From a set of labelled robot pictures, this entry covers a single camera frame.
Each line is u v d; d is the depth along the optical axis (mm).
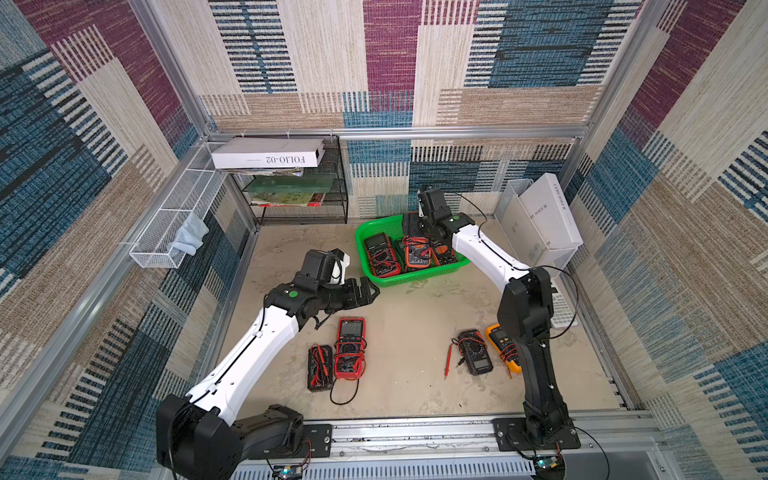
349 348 831
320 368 810
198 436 375
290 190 945
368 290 690
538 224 969
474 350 843
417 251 916
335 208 1193
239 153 785
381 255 1013
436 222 737
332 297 642
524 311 553
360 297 687
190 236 678
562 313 939
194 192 812
